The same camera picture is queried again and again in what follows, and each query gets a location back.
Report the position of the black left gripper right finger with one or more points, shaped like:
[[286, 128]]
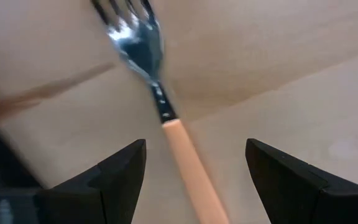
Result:
[[291, 193]]

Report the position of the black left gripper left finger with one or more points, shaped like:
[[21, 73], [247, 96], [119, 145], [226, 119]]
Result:
[[110, 193]]

